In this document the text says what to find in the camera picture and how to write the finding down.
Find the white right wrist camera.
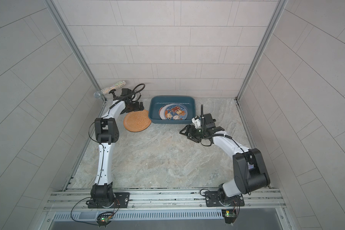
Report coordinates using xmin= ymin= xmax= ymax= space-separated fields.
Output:
xmin=192 ymin=116 xmax=202 ymax=129

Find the glitter microphone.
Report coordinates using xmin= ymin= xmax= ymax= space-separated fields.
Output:
xmin=94 ymin=80 xmax=126 ymax=99

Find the pink unicorn round coaster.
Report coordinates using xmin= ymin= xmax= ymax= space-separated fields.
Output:
xmin=159 ymin=106 xmax=166 ymax=120

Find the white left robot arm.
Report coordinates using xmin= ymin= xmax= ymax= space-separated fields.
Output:
xmin=86 ymin=83 xmax=145 ymax=209

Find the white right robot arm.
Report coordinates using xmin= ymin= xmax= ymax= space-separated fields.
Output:
xmin=179 ymin=114 xmax=270 ymax=206

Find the orange round coaster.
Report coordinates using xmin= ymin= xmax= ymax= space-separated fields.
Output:
xmin=123 ymin=110 xmax=151 ymax=132

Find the teal plastic storage box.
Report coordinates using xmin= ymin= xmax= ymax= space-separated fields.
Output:
xmin=149 ymin=95 xmax=196 ymax=124

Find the green circuit board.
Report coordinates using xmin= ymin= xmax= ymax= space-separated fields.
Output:
xmin=96 ymin=211 xmax=115 ymax=227
xmin=221 ymin=209 xmax=238 ymax=224

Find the blue toast cartoon coaster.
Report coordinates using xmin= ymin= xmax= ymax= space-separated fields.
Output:
xmin=165 ymin=103 xmax=188 ymax=120

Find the right green circuit board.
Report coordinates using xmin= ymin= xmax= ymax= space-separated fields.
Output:
xmin=221 ymin=209 xmax=238 ymax=224

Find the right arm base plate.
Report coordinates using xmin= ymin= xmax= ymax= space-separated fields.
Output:
xmin=200 ymin=190 xmax=245 ymax=207

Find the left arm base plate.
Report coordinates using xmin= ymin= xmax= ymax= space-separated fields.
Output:
xmin=86 ymin=192 xmax=130 ymax=209

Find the black microphone stand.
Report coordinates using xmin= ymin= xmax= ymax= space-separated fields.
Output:
xmin=109 ymin=89 xmax=118 ymax=100

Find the left aluminium corner post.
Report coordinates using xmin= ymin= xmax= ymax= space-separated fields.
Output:
xmin=44 ymin=0 xmax=101 ymax=91

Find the left green circuit board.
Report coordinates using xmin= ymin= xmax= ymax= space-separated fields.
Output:
xmin=96 ymin=211 xmax=115 ymax=227

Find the aluminium corner frame post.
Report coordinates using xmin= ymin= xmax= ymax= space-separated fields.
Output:
xmin=236 ymin=0 xmax=288 ymax=102

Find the aluminium front rail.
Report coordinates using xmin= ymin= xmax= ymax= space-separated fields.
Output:
xmin=43 ymin=188 xmax=286 ymax=223

